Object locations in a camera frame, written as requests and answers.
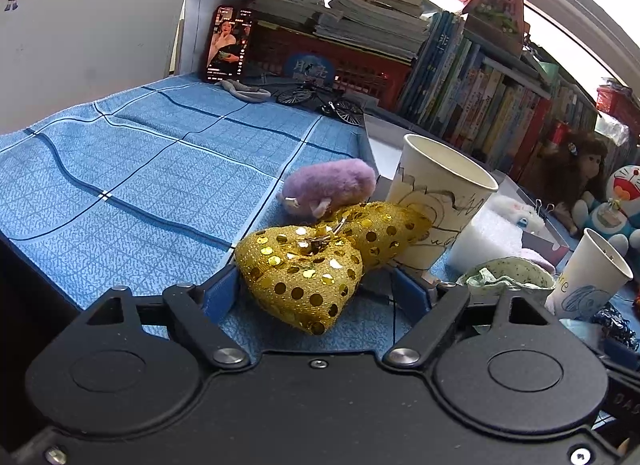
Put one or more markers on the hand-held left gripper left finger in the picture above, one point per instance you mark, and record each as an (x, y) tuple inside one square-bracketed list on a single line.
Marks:
[(221, 292)]

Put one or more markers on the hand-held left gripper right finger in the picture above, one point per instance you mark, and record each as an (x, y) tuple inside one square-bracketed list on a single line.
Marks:
[(412, 295)]

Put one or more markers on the paper cup with yellow drawing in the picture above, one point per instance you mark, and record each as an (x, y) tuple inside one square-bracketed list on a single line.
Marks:
[(435, 205)]

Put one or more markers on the paper cup with blue drawing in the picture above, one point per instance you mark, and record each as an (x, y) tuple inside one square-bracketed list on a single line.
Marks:
[(585, 275)]

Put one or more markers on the purple plush toy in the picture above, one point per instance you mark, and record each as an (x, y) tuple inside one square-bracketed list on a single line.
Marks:
[(330, 185)]

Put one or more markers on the dark blue scrunchie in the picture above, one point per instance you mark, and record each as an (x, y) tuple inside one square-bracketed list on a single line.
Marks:
[(612, 322)]

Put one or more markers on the green checked scrunchie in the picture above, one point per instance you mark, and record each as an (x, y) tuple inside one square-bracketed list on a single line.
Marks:
[(520, 270)]

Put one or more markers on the pale pink sock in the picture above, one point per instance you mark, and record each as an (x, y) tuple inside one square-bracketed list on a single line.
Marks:
[(539, 258)]

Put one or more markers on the blue checked cloth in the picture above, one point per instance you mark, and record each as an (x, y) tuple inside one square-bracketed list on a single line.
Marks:
[(125, 170)]

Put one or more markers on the black binder clip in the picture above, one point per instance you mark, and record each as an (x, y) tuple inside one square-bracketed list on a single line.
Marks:
[(542, 206)]

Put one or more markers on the black miniature bicycle model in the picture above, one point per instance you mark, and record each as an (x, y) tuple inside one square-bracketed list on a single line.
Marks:
[(345, 110)]

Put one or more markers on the brown-haired doll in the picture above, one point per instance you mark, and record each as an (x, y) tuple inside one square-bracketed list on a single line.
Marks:
[(575, 165)]

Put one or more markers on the blue cat plush toy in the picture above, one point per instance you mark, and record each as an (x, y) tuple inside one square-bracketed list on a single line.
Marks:
[(625, 190)]

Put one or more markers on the row of upright books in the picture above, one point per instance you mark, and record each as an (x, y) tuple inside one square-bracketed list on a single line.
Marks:
[(480, 95)]

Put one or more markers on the red drink can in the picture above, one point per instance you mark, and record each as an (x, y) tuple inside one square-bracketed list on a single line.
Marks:
[(560, 135)]

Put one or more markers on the red plastic basket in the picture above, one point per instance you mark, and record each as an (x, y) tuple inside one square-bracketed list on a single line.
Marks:
[(360, 67)]

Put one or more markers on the smartphone with lit screen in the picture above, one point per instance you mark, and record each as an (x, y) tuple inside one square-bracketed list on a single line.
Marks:
[(227, 45)]

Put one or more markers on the stack of magazines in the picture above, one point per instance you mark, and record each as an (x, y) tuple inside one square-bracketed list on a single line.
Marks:
[(370, 27)]

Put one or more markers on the house-shaped cardboard model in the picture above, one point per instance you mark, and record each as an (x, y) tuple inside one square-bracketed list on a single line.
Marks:
[(495, 0)]

